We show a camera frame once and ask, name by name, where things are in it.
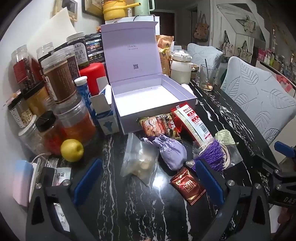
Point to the black label jar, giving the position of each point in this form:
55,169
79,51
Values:
45,53

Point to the orange contents jar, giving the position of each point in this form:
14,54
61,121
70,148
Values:
76,125

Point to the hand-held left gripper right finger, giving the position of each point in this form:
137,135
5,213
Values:
209,180

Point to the pink lid seed jar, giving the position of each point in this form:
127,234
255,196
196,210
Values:
18,111

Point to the white tote bag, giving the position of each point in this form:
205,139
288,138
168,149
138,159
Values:
245,53
227,47

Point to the white sheet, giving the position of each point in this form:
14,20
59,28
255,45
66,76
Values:
55,27

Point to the black lid spice jar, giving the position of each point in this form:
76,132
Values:
52,134

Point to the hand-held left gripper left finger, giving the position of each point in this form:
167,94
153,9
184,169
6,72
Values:
87,176

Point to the clear zip bag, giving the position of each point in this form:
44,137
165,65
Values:
138,160

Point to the glass cup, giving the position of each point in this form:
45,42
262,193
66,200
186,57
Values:
208,78

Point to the pink blue block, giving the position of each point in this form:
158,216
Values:
22,183

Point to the lavender gift box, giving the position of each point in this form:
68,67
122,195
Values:
148,97

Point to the red container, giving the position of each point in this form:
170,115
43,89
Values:
93,76

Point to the black coffee bag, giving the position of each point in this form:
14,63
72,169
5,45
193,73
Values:
96,48

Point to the large picture frame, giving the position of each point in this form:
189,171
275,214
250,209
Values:
92,7

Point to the metal spoon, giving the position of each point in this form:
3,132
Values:
206,67

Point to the dark red foil packet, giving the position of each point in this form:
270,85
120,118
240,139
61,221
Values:
187,185

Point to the star shaped wall bag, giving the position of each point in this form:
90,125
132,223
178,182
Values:
246,24

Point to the dark label tea jar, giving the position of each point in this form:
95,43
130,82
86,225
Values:
79,53

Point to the brown red snack packet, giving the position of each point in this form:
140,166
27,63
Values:
159,126

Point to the blue white carton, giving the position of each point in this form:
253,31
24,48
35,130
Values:
106,115

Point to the white fridge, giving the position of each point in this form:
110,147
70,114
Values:
129,19

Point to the red label flower jar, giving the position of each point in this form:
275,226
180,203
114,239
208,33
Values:
23,67

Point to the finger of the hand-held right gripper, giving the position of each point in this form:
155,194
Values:
274,168
284,148

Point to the brown powder jar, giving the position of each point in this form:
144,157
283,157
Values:
60,81

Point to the yellow pot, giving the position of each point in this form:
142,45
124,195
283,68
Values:
115,10

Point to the pale green sachet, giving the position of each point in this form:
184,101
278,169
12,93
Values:
225,136

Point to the clear oat jar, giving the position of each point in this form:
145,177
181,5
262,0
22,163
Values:
30,136

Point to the brown mug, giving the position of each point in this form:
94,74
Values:
195,69

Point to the row of small bottles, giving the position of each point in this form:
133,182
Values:
275,59

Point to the blue tablet tube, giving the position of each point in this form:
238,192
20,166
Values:
84,92

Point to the yellow fruit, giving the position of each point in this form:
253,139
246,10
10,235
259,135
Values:
72,150

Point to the yellow powder jar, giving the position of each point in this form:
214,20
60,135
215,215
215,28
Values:
38,99

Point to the orange snack bag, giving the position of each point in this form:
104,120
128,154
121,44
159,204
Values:
164,55

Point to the leaf pattern chair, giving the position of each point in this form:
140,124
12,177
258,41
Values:
256,97
203,54

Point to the brown patterned tote bag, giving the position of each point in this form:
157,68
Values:
201,31

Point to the brown label jar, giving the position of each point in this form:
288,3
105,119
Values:
74,67

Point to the green kettle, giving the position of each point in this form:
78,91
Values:
143,7

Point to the cream thermos jug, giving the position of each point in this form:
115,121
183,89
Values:
180,69

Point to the red white long packet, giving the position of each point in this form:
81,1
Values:
194,122

